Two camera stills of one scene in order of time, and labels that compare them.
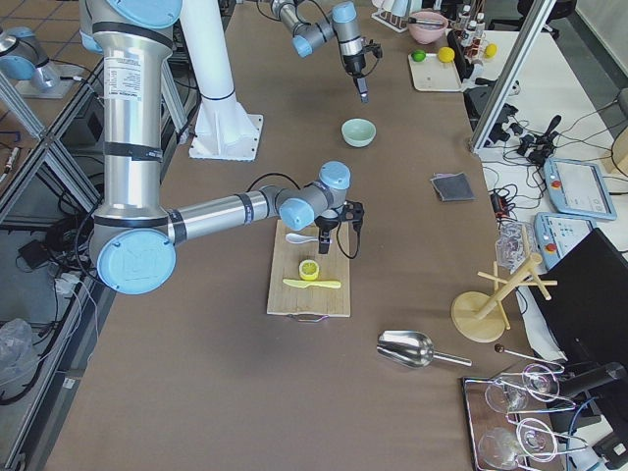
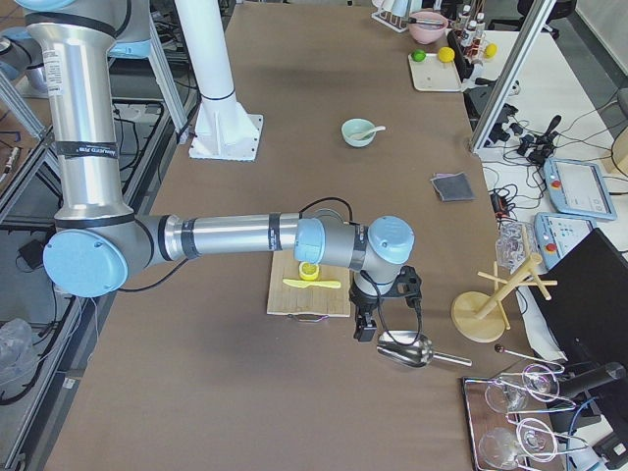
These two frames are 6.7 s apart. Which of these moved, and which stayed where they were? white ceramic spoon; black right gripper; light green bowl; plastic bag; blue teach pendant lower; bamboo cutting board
Moved: white ceramic spoon; black right gripper
Stayed: bamboo cutting board; plastic bag; light green bowl; blue teach pendant lower
